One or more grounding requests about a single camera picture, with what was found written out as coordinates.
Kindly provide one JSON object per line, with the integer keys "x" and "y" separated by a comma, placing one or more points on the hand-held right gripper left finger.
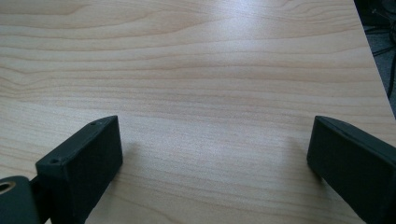
{"x": 81, "y": 168}

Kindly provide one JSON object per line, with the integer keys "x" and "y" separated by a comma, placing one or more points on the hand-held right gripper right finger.
{"x": 355, "y": 168}

